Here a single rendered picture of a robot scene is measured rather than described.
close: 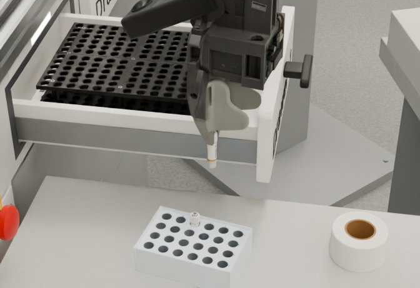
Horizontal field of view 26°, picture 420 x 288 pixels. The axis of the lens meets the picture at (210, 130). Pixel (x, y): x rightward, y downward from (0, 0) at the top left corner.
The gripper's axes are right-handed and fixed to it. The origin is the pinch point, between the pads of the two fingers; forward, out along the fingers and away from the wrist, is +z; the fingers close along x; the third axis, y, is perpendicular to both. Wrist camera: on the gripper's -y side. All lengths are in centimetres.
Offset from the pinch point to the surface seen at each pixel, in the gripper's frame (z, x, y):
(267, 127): 6.3, 11.4, 3.7
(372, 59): 96, 186, -10
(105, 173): 47, 43, -36
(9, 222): 8.8, -12.6, -18.5
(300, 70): 6.0, 25.1, 4.1
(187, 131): 9.5, 11.4, -6.8
